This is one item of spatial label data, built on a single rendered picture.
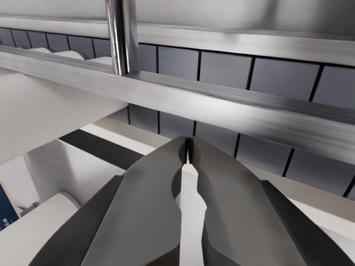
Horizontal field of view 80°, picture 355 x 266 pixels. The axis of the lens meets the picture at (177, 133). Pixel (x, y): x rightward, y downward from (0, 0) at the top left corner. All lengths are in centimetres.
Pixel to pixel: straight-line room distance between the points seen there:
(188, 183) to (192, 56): 18
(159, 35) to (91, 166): 22
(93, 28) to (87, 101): 9
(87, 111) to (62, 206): 29
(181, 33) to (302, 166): 13
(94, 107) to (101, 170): 16
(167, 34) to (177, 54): 2
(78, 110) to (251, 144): 13
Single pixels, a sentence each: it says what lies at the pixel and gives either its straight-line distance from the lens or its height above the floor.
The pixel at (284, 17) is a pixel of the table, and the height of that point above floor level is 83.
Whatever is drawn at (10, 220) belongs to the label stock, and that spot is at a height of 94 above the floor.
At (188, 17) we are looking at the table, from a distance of 23.
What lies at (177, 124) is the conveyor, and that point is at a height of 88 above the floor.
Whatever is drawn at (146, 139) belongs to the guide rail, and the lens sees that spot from 18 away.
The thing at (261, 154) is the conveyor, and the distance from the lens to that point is 18.
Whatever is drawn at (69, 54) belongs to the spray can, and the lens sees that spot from 25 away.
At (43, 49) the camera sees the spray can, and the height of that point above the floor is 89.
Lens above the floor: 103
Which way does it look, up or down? 49 degrees down
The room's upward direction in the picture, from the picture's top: 129 degrees counter-clockwise
